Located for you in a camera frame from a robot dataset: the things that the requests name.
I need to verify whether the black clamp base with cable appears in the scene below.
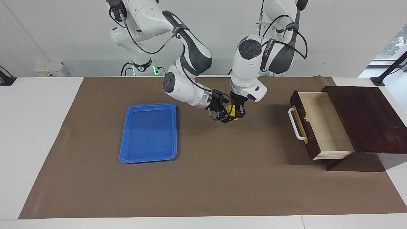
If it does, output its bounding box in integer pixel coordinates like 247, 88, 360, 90
0, 66, 17, 86

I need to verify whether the brown table mat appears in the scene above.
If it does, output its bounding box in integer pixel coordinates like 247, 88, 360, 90
18, 76, 407, 219

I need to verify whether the window with grey frame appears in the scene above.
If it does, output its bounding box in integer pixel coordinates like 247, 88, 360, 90
375, 22, 407, 61

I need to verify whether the white wall socket box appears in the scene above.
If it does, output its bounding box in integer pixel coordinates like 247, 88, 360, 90
34, 61, 70, 77

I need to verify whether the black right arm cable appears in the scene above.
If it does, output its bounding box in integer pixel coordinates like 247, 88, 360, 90
108, 5, 232, 122

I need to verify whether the blue plastic tray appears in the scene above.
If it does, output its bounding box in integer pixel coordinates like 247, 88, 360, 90
119, 102, 177, 164

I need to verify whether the black right base cable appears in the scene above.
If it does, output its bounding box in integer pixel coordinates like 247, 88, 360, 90
120, 61, 135, 77

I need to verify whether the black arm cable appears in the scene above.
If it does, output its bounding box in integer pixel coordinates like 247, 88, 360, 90
257, 0, 308, 61
108, 5, 232, 122

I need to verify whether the wooden drawer with white handle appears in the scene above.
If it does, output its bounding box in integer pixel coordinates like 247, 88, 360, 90
288, 90, 355, 160

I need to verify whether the black clamp stand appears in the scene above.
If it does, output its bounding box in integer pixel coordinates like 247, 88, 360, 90
370, 51, 407, 87

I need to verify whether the dark wooden cabinet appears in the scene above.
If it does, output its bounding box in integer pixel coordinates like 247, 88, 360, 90
321, 85, 407, 171

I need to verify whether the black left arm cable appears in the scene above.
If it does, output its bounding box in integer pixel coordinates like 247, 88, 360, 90
257, 0, 308, 61

